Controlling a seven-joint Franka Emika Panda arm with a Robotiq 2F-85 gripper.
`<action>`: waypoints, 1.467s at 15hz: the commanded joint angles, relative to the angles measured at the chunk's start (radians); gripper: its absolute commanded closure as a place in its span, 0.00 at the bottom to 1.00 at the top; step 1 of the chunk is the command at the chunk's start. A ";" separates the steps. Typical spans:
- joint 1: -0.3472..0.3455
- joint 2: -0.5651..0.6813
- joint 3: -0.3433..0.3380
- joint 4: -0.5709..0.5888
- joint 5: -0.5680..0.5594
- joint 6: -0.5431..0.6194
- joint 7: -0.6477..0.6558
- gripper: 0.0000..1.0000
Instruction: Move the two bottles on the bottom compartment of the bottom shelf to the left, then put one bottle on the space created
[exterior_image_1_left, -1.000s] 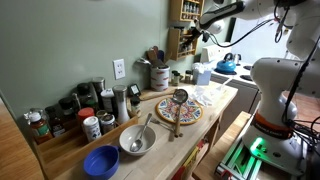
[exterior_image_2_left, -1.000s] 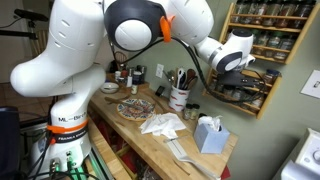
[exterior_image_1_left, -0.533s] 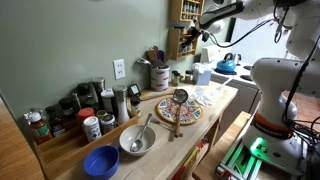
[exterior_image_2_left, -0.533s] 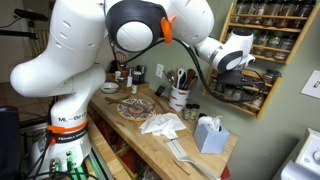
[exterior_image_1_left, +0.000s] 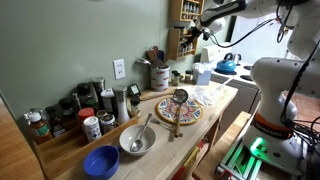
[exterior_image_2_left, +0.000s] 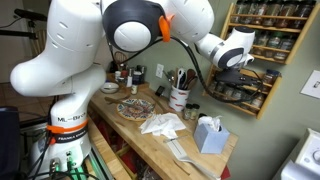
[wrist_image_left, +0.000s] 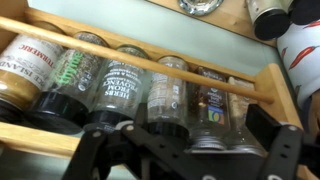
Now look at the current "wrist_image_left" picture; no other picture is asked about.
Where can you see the small wooden spice rack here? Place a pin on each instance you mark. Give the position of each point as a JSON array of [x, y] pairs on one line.
[[133, 59]]

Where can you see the thyme spice jar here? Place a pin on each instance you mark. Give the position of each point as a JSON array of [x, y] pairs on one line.
[[70, 76]]

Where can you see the spice jar metal lid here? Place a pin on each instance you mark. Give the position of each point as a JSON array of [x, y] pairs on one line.
[[208, 113]]

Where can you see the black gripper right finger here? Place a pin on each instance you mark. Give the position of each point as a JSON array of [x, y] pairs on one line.
[[290, 153]]

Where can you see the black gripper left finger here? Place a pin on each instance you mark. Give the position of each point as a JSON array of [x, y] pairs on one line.
[[110, 150]]

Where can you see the herbs from Provence jar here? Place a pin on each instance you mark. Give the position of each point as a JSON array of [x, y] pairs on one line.
[[120, 90]]

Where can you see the small round glass jar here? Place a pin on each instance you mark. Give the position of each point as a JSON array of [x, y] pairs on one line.
[[200, 6]]

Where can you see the small spice jar black lid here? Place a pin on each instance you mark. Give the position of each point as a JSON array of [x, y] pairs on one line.
[[270, 23], [305, 11]]

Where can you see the clear spice jar black lid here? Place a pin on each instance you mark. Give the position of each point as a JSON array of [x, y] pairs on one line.
[[166, 96]]

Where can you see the turmeric spice jar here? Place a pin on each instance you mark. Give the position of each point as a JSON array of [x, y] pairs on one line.
[[26, 73]]

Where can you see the spice jar pale contents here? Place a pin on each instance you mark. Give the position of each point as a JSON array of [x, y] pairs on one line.
[[237, 106]]

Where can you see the white crock red chili print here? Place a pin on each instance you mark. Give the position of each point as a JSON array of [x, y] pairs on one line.
[[300, 53]]

